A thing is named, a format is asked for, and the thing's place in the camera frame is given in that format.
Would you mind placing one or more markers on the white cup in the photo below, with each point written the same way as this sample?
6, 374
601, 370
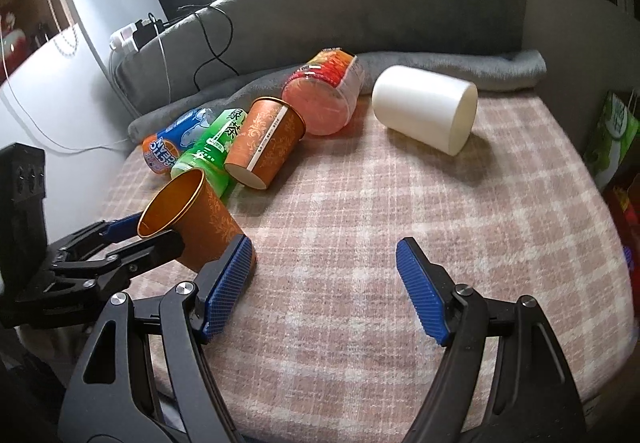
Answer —
420, 108

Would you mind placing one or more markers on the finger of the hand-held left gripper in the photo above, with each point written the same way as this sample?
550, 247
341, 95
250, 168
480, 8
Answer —
150, 250
125, 224

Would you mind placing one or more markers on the orange patterned paper cup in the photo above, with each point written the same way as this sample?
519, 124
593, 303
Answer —
212, 223
272, 138

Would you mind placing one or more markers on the grey folded blanket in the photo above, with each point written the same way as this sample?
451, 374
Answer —
500, 68

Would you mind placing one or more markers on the white power strip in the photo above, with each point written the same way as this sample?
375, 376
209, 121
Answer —
122, 39

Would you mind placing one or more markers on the red box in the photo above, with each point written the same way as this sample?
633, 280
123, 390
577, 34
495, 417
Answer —
625, 223

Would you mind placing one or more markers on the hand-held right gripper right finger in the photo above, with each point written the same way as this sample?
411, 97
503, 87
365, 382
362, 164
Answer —
419, 292

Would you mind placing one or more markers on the blue and orange drink bottle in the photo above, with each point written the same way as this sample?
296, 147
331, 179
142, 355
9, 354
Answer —
172, 138

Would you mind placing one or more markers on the green tea bottle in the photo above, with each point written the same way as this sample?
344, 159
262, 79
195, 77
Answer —
216, 138

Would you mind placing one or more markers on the red clear plastic cup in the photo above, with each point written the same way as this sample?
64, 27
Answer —
320, 98

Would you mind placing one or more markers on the green and white bag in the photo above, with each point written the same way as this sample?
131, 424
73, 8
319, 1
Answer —
612, 143

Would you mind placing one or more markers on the black charger plug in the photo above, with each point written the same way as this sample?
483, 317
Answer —
147, 30

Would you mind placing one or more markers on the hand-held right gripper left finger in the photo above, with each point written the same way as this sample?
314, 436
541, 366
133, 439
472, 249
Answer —
230, 284

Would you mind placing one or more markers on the pink plaid blanket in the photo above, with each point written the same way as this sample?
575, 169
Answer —
350, 223

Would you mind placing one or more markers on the grey padded headboard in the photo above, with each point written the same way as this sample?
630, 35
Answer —
350, 8

